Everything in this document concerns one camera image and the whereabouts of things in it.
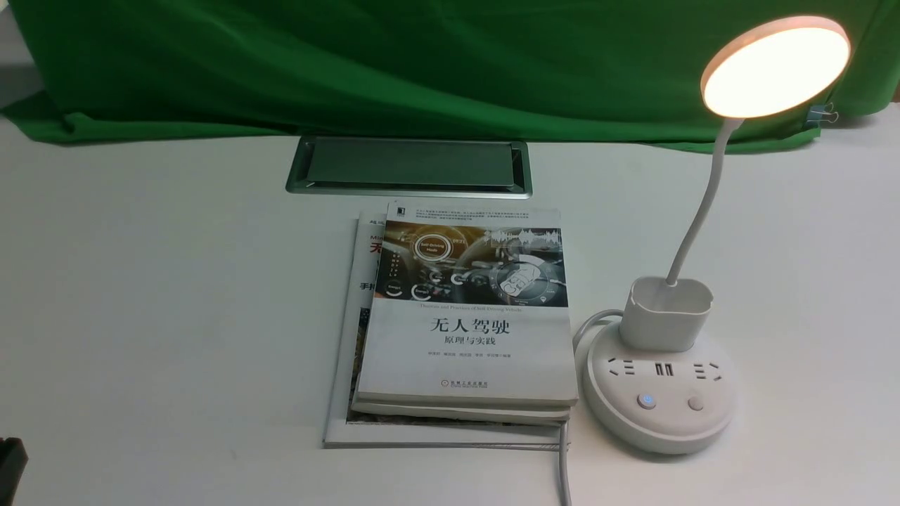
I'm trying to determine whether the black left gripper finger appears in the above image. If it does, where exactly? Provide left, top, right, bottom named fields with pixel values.
left=0, top=438, right=29, bottom=505

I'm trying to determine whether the large bottom magazine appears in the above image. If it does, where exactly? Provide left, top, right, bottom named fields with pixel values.
left=323, top=212, right=559, bottom=452

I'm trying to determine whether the white self-driving textbook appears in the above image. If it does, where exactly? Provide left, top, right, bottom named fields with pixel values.
left=356, top=200, right=579, bottom=409

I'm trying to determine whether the green backdrop cloth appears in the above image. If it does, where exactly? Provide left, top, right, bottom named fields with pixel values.
left=2, top=1, right=898, bottom=153

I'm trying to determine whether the blue binder clip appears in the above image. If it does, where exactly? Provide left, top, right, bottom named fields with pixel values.
left=804, top=102, right=840, bottom=129

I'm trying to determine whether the grey desk cable hatch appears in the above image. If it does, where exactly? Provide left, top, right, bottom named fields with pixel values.
left=284, top=135, right=534, bottom=200

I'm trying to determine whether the white lamp power cable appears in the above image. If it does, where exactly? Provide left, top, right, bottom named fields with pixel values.
left=558, top=309, right=625, bottom=506

